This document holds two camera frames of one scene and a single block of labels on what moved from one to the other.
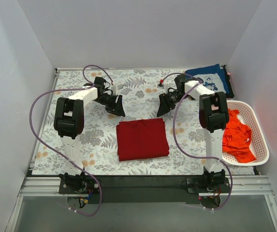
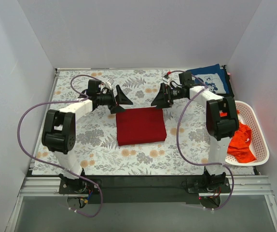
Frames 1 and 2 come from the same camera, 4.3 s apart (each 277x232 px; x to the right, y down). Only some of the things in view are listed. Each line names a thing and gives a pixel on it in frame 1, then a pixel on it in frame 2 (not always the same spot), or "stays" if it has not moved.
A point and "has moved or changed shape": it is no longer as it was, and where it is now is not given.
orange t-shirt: (236, 139) stays
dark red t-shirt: (142, 139) has moved or changed shape
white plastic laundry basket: (258, 145) stays
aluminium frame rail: (252, 185) stays
